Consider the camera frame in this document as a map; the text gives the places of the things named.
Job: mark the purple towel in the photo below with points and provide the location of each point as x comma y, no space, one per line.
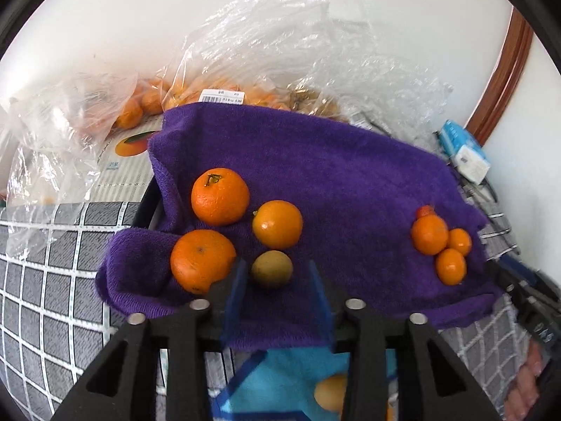
328,171

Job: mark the large orange mandarin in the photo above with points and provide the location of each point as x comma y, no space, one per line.
202,261

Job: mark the low clear plastic bag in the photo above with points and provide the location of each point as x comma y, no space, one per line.
57,140

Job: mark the crumpled clear plastic bag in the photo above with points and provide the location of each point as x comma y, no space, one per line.
385,87

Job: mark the smooth round orange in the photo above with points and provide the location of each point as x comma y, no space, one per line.
277,224

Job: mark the greenish yellow small fruit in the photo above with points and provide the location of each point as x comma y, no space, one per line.
271,269

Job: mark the yellow orange fruit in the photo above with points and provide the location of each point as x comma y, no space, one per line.
331,392

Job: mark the tall clear plastic bag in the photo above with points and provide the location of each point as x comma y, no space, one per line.
245,44

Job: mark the mandarin with green stem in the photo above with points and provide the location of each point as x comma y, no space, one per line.
219,199

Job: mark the grey checked printed blanket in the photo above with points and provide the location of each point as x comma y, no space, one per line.
44,294

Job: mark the small red apple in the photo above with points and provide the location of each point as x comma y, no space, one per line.
424,211

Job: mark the white barcode label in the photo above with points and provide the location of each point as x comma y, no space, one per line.
221,96

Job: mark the white orange-print box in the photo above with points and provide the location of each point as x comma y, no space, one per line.
127,153

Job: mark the blue white tissue packet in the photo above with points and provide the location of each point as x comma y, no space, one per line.
469,162

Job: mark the brown wooden frame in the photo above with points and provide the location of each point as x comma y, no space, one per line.
504,83

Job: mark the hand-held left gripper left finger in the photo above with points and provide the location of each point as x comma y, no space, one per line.
234,298

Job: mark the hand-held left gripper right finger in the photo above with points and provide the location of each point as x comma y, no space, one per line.
320,302

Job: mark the bagged oranges pile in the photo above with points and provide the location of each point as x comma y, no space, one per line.
131,114
188,92

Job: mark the small orange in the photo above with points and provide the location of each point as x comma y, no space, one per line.
460,242
450,266

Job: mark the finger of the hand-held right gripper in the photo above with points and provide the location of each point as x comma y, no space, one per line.
517,276

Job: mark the person's right hand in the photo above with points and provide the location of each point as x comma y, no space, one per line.
532,377

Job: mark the medium orange mandarin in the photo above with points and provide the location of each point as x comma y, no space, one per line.
429,235

